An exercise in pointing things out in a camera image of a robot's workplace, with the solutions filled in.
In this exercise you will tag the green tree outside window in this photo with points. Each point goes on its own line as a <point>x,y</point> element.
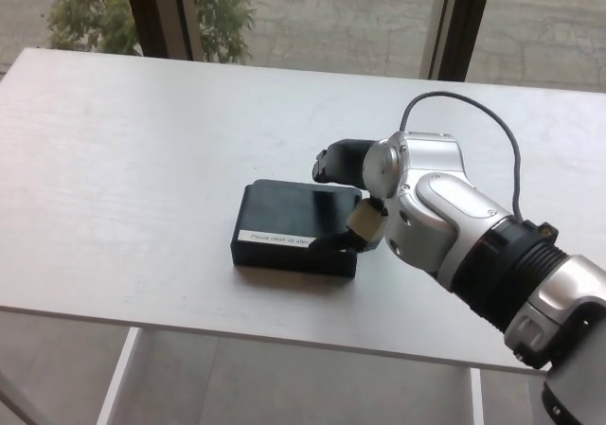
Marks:
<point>85,13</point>

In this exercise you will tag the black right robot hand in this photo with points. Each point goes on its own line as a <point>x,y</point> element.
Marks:
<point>343,162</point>

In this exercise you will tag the black magnetic container white label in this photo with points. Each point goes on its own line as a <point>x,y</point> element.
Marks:
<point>279,212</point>

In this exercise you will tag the white desk leg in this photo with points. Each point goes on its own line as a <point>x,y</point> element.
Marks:
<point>118,382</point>
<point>476,396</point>

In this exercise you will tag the dark window mullion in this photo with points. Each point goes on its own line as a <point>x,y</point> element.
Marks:
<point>461,23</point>
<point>151,13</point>

